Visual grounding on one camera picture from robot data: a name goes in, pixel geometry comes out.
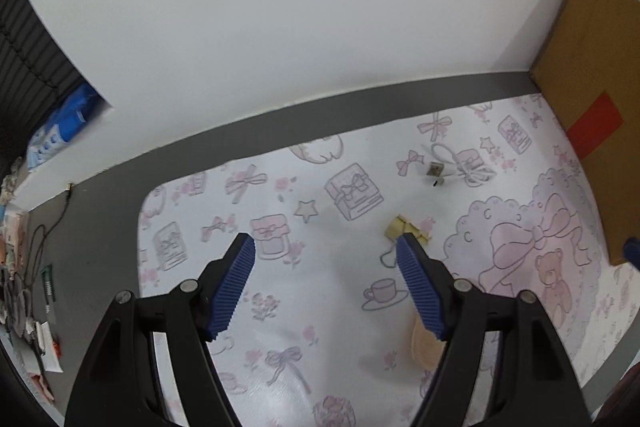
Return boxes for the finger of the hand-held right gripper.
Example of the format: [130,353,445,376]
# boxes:
[622,237,640,269]

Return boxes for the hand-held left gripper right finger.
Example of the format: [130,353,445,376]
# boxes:
[395,233,591,427]

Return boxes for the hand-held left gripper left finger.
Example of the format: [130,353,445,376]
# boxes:
[65,233,258,427]

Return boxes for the round beige powder puff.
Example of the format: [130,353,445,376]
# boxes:
[411,317,446,370]

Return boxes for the yellow binder clip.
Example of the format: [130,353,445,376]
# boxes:
[379,216,434,268]

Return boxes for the white usb cable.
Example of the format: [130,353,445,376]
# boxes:
[422,143,498,188]

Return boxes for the brown cardboard box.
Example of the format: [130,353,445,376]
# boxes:
[529,0,640,267]

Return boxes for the printed white table mat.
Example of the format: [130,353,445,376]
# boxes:
[136,93,640,427]

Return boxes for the white paper booklet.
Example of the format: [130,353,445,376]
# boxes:
[35,322,63,373]

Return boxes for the blue and white packet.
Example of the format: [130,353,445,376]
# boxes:
[26,82,98,171]

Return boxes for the black window blinds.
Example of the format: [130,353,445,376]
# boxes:
[0,0,83,142]

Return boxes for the black cable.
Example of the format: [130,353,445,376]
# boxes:
[42,183,75,239]
[20,227,51,300]

